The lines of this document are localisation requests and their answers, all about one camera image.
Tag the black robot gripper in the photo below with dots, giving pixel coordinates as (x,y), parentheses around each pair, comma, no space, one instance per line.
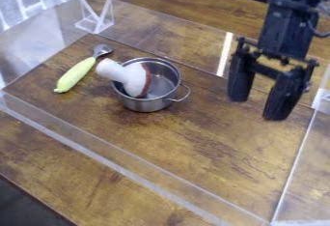
(285,39)

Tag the white plush mushroom red cap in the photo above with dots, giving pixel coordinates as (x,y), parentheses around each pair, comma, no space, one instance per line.
(133,75)

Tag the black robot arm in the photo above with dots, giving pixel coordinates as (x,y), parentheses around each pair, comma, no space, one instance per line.
(306,6)

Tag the small silver metal pot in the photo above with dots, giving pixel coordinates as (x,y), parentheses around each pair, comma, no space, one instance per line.
(166,90)

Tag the yellow-green handled metal spoon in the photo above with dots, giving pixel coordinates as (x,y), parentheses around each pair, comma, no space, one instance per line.
(75,74)

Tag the clear acrylic triangular bracket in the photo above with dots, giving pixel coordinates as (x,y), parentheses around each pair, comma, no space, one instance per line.
(95,23)

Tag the clear acrylic enclosure wall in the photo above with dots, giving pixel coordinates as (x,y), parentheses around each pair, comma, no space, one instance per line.
(204,163)

